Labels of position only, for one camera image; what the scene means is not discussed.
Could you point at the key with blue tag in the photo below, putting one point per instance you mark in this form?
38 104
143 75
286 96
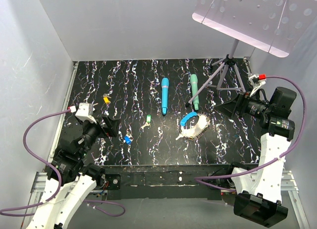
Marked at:
128 139

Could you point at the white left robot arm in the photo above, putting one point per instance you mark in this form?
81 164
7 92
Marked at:
69 180

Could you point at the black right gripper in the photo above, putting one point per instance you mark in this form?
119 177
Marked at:
239 103

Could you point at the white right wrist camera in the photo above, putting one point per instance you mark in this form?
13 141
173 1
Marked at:
257 81

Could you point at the lilac music stand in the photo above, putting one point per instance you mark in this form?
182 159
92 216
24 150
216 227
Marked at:
283 39

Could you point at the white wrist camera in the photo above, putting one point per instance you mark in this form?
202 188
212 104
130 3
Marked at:
85 112
257 81

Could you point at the blue toy microphone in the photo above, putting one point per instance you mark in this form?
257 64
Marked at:
164 95

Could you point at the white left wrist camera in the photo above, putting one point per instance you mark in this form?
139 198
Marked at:
85 112

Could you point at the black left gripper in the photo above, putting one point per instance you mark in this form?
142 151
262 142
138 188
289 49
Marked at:
111 128

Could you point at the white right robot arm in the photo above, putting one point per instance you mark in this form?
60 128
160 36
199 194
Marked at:
258 198

